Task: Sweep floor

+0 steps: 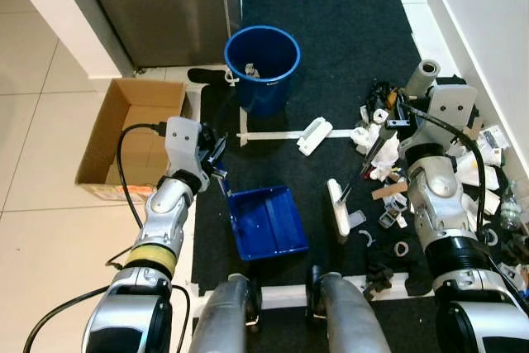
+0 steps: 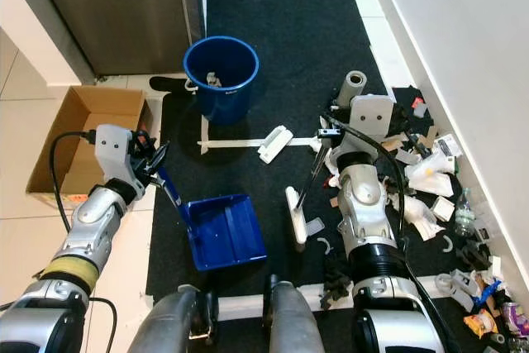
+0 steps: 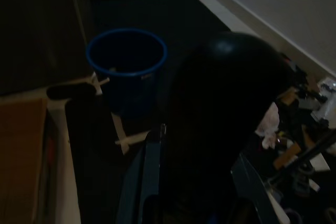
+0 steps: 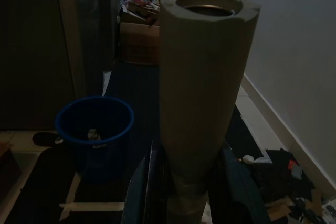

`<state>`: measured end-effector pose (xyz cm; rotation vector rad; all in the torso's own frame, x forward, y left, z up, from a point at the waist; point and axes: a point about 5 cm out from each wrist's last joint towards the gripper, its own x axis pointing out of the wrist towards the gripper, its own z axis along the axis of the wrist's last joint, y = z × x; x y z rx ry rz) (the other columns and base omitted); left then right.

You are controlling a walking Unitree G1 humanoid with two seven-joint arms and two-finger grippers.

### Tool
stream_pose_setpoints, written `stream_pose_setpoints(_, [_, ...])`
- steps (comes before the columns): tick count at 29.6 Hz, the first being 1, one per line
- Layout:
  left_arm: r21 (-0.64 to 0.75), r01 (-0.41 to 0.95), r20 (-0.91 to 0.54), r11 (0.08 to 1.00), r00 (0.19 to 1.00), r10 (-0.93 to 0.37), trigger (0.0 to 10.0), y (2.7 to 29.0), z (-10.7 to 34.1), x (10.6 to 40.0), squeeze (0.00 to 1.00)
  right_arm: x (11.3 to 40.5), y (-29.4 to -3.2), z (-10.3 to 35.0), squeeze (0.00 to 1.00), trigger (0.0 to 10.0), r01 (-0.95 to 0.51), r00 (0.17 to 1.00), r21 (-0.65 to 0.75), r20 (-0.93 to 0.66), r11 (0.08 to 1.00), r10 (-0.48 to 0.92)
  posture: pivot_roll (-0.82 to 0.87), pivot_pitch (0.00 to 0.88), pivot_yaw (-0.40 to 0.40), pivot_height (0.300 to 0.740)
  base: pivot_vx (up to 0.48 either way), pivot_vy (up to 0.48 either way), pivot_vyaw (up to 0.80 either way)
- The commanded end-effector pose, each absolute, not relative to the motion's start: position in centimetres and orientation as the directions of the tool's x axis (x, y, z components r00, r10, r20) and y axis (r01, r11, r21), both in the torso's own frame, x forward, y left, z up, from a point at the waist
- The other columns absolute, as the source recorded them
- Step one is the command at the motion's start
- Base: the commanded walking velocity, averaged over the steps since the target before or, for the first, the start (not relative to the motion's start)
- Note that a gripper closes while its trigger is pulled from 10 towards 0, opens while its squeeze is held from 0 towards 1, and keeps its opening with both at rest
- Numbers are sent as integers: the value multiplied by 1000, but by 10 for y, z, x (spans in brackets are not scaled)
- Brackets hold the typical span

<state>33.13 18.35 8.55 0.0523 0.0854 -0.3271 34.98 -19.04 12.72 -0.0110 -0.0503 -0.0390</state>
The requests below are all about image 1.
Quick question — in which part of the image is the blue plastic dustpan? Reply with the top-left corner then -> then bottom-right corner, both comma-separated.
217,167 -> 310,262

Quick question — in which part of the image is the large black floor mat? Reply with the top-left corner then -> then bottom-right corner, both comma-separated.
192,0 -> 529,298

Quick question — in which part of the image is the brown cardboard strip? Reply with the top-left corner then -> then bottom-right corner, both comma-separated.
371,184 -> 408,202

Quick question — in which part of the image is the black slipper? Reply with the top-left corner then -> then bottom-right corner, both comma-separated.
188,67 -> 237,87

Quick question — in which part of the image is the blue plastic bucket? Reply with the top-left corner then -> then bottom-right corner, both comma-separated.
224,26 -> 302,117

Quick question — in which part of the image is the white paper bag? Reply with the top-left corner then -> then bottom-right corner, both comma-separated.
455,151 -> 502,193

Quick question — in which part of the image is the white printed packet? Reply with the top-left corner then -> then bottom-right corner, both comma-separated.
479,126 -> 509,164

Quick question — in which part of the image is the white plastic scrub brush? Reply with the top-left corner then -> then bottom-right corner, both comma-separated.
297,118 -> 334,156

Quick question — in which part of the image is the open empty cardboard box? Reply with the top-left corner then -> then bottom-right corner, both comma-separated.
75,79 -> 190,202

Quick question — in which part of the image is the clear plastic piece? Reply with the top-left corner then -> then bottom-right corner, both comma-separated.
347,211 -> 368,231

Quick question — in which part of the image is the small white carton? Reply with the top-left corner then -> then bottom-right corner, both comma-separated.
483,192 -> 503,216

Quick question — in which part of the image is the clear plastic bottle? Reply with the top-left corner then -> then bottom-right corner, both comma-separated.
500,184 -> 523,231

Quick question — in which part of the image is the black cloth glove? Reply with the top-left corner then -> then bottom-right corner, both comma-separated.
366,261 -> 397,293

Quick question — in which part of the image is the grey left robot leg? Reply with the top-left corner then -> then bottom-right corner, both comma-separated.
192,274 -> 264,353

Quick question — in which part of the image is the grey robot leg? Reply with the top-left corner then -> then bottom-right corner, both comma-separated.
307,266 -> 391,353
192,274 -> 264,353

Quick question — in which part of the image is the grey steel fridge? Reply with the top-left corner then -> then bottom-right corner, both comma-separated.
74,0 -> 242,70

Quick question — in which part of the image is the grey right robot leg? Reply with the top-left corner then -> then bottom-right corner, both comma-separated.
307,266 -> 391,353

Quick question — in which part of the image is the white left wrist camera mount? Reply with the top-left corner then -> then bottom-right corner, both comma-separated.
165,117 -> 205,174

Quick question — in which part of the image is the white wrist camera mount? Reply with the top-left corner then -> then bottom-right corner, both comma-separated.
430,84 -> 479,144
165,117 -> 205,174

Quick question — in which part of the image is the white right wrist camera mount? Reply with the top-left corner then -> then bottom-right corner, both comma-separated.
430,84 -> 479,144

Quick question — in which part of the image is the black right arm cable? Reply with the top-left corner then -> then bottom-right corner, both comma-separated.
399,103 -> 489,235

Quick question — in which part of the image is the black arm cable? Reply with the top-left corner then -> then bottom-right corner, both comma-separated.
115,123 -> 169,231
399,103 -> 489,235

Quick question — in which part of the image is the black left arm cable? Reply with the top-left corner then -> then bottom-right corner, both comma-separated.
115,123 -> 169,231

